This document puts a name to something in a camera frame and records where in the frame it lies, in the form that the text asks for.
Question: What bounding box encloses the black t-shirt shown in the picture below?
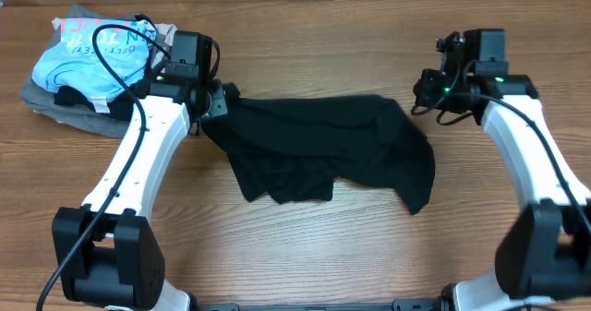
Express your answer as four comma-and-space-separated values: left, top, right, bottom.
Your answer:
202, 85, 436, 214

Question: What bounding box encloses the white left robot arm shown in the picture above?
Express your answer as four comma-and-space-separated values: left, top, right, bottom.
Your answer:
46, 60, 228, 310

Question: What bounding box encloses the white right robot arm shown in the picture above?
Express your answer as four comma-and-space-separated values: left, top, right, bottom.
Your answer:
413, 69, 590, 310

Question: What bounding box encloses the black folded garment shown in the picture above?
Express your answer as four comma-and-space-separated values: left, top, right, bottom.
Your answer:
54, 13, 158, 122

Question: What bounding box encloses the light blue printed t-shirt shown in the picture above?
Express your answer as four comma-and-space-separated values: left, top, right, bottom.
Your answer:
31, 18, 157, 114

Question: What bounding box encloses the grey folded garment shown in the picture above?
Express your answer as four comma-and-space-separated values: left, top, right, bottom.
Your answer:
20, 6, 153, 138

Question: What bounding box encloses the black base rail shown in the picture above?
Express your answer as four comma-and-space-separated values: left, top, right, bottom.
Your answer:
189, 298, 449, 311

